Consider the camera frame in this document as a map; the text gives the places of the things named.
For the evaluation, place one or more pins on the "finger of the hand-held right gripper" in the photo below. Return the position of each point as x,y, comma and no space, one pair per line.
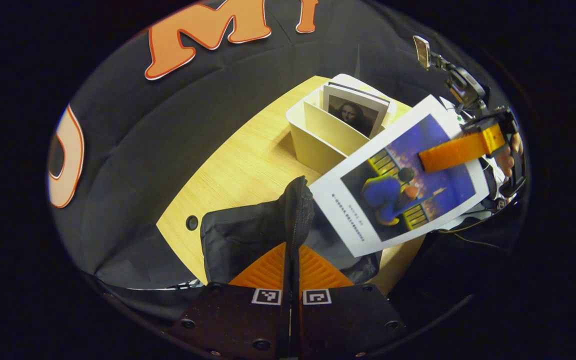
453,152

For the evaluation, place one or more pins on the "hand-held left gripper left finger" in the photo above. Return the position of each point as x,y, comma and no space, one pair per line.
228,320

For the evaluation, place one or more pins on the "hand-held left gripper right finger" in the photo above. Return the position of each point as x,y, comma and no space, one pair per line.
348,320

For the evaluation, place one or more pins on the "black schoolbag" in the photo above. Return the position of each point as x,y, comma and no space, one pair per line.
248,235

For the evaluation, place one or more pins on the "portrait cover book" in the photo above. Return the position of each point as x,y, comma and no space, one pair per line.
355,112

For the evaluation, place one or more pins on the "blue cover book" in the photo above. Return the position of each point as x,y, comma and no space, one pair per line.
348,205

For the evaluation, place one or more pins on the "white bookshelf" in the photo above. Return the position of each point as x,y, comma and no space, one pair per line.
313,145

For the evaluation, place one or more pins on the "black round table grommet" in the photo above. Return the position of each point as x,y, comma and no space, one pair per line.
191,222

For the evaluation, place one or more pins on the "black backdrop cloth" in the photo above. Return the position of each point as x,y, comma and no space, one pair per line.
168,130

